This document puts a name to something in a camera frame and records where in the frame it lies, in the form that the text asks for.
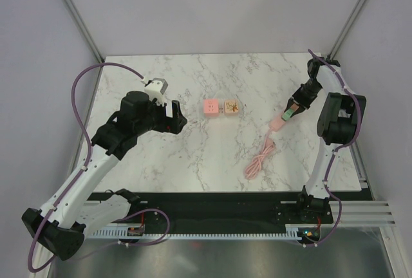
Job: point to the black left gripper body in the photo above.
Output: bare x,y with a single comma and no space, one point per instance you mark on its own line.
157,119

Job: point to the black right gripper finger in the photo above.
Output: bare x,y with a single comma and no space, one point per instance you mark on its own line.
296,110
291,105

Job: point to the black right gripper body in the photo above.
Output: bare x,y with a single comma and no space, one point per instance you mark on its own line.
306,92

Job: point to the green charger plug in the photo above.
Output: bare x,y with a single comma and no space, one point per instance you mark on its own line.
287,114

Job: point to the pink power strip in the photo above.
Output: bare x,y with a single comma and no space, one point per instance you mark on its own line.
277,123

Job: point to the pink cube socket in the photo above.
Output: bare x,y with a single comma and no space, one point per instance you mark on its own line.
211,108

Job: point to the peach cube socket adapter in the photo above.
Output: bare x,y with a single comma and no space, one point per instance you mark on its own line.
231,107

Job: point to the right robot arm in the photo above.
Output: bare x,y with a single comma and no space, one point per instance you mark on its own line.
338,127

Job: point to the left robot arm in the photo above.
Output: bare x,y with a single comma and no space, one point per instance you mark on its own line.
60,225

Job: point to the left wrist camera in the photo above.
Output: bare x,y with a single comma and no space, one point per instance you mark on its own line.
155,88

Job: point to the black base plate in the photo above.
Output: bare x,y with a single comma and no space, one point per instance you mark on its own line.
218,211

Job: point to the right aluminium frame post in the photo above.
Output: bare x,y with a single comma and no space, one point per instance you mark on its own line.
348,25

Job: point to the aluminium frame post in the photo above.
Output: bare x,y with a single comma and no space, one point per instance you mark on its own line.
348,25
83,29

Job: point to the aluminium rail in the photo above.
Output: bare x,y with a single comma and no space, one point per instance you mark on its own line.
366,214

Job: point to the white slotted cable duct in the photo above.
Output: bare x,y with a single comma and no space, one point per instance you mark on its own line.
133,232

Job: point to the left aluminium frame post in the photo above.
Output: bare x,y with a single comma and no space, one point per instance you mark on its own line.
83,29

